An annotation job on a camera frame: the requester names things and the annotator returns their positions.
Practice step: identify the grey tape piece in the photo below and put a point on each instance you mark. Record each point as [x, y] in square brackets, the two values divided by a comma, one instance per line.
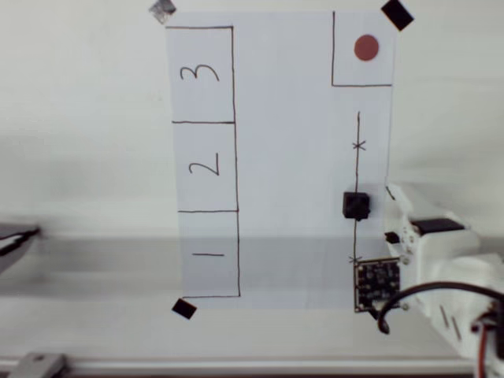
[162, 11]

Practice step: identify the red round sticker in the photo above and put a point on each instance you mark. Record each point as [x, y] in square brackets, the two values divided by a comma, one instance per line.
[366, 48]

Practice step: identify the white paper sheet with drawn boxes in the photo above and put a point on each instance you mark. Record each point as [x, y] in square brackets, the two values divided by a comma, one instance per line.
[295, 157]

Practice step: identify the dark grey blurred object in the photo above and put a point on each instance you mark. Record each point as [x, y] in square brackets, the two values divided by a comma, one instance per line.
[15, 244]

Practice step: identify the aluminium rail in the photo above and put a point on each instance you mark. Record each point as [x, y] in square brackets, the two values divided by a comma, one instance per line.
[275, 368]

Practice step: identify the grey metal bracket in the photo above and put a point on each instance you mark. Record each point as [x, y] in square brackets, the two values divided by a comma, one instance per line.
[39, 364]

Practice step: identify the black cube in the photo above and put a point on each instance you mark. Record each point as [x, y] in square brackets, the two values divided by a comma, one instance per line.
[356, 205]

